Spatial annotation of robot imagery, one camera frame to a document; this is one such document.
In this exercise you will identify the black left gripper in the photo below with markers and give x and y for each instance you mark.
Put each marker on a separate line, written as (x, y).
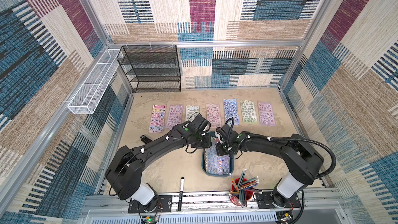
(208, 144)

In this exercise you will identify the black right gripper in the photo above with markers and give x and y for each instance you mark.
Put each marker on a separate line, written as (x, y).
(221, 148)

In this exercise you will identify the green dinosaur sticker sheet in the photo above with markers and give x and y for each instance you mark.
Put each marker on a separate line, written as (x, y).
(191, 112)

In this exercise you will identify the pink bonbon sticker sheet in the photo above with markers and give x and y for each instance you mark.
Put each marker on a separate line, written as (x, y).
(213, 115)

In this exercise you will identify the purple sticker sheet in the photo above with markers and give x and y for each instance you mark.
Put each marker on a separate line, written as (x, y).
(175, 116)

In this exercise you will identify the blue penguin sticker sheet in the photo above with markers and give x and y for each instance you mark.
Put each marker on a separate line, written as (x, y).
(231, 110)

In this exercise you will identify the green frog sticker sheet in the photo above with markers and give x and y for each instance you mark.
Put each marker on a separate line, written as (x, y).
(248, 111)

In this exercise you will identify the pink cat sticker sheet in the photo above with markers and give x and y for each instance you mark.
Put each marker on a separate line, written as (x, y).
(157, 119)

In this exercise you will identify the pink character sticker sheet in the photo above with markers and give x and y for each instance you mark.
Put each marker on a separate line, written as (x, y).
(266, 114)

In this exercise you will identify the pastel sticker sheet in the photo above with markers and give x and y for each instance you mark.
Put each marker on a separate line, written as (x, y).
(214, 164)

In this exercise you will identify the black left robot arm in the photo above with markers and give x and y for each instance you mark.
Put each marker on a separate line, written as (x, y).
(125, 170)

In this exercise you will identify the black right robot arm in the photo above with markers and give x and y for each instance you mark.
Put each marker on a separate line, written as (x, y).
(301, 158)

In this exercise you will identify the red pencil cup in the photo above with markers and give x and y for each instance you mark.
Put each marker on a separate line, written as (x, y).
(235, 191)

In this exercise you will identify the black marker pen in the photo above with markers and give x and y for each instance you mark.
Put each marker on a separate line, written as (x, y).
(179, 207)

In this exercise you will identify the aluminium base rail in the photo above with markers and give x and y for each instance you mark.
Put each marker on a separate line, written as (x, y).
(313, 206)

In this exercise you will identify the black wire shelf rack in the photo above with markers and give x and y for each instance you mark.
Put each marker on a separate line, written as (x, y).
(151, 68)

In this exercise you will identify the white wire mesh basket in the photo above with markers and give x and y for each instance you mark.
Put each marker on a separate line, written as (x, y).
(90, 93)

